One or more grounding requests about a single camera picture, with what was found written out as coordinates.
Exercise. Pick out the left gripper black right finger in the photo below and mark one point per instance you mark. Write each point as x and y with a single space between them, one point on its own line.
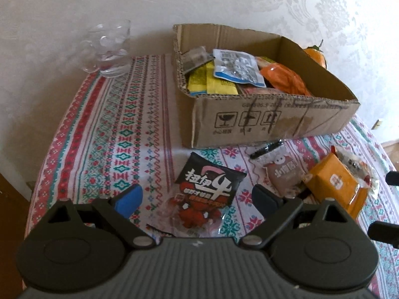
278 213

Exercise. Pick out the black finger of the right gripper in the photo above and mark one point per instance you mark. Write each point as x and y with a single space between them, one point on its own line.
384 232

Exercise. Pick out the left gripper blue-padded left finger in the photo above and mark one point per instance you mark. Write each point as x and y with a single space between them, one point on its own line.
113 215

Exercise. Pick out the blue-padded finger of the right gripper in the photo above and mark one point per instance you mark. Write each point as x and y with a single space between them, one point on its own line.
392 178

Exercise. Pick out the orange snack packet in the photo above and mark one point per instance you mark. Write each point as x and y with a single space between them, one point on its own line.
330 178

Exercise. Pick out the black beef snack packet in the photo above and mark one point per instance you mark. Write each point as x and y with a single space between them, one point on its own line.
199 200

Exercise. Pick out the clear nut snack packet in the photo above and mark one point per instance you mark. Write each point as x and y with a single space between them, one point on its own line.
361 170

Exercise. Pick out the brown pig snack packet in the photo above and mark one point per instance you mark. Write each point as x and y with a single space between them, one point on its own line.
283 171

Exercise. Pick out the patterned red green tablecloth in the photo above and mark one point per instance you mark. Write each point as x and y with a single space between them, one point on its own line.
125 130

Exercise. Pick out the brown cardboard box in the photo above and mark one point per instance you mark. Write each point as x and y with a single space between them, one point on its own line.
210 121

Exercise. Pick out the orange crumpled snack bag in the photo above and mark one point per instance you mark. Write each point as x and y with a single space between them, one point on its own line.
284 79

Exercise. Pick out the orange with green leaf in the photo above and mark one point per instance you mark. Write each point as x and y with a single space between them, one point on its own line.
316 54

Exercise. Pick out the white blue foil snack packet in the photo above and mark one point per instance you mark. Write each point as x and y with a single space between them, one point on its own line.
237 67

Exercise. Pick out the yellow snack packet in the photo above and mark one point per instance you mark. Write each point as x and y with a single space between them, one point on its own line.
203 81

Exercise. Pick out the clear glass cup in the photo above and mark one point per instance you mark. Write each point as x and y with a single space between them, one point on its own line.
106 49

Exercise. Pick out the grey dark snack packet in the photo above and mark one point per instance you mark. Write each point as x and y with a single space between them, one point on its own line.
195 58

